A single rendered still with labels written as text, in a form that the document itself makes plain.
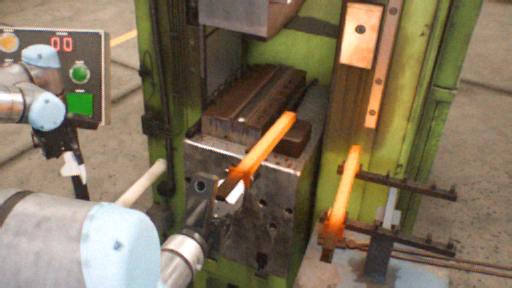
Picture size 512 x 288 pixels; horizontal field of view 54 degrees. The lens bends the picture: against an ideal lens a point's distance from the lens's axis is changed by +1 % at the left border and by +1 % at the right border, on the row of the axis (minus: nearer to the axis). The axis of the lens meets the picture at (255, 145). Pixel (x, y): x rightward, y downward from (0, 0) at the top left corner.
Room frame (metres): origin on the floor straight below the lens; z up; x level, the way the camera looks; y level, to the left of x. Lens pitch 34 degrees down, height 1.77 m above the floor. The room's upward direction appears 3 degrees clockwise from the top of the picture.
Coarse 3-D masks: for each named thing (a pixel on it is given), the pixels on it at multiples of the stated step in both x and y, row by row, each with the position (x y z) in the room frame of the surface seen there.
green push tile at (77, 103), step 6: (72, 96) 1.29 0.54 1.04; (78, 96) 1.29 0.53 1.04; (84, 96) 1.29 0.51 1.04; (90, 96) 1.29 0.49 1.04; (72, 102) 1.28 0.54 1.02; (78, 102) 1.28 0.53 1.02; (84, 102) 1.28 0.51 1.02; (90, 102) 1.28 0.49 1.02; (72, 108) 1.27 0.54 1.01; (78, 108) 1.27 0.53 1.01; (84, 108) 1.27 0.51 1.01; (90, 108) 1.27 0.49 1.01; (90, 114) 1.27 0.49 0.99
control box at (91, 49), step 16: (0, 32) 1.37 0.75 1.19; (16, 32) 1.38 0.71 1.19; (32, 32) 1.38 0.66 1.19; (48, 32) 1.38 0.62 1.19; (64, 32) 1.39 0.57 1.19; (80, 32) 1.39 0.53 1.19; (96, 32) 1.39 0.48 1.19; (0, 48) 1.35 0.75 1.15; (16, 48) 1.35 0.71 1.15; (80, 48) 1.37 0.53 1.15; (96, 48) 1.37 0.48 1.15; (0, 64) 1.33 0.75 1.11; (64, 64) 1.34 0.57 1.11; (80, 64) 1.34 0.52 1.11; (96, 64) 1.35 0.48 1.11; (64, 80) 1.32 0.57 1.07; (96, 80) 1.32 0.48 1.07; (96, 96) 1.30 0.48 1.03; (96, 112) 1.28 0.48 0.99
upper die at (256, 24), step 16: (208, 0) 1.30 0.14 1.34; (224, 0) 1.28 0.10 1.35; (240, 0) 1.27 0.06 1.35; (256, 0) 1.25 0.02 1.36; (304, 0) 1.52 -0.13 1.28; (208, 16) 1.30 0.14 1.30; (224, 16) 1.28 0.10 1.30; (240, 16) 1.27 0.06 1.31; (256, 16) 1.25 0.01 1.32; (272, 16) 1.27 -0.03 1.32; (288, 16) 1.39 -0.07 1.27; (256, 32) 1.25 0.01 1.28
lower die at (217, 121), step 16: (256, 64) 1.69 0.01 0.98; (256, 80) 1.54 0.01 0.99; (288, 80) 1.55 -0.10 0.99; (304, 80) 1.61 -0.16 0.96; (224, 96) 1.44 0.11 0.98; (240, 96) 1.42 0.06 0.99; (272, 96) 1.43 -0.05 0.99; (288, 96) 1.45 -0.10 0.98; (208, 112) 1.33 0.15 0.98; (224, 112) 1.32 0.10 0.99; (256, 112) 1.32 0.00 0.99; (208, 128) 1.30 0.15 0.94; (224, 128) 1.28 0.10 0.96; (240, 128) 1.26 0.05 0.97; (256, 128) 1.24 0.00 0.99
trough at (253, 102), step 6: (282, 66) 1.64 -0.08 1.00; (276, 72) 1.60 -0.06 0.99; (282, 72) 1.62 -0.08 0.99; (270, 78) 1.55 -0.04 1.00; (276, 78) 1.57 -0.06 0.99; (264, 84) 1.50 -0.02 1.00; (270, 84) 1.53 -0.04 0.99; (258, 90) 1.45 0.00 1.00; (264, 90) 1.48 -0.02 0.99; (252, 96) 1.41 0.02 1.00; (258, 96) 1.44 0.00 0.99; (252, 102) 1.40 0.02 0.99; (258, 102) 1.40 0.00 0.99; (246, 108) 1.36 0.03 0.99; (252, 108) 1.36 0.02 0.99; (240, 114) 1.32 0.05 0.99; (246, 114) 1.32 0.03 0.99; (234, 120) 1.28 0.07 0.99
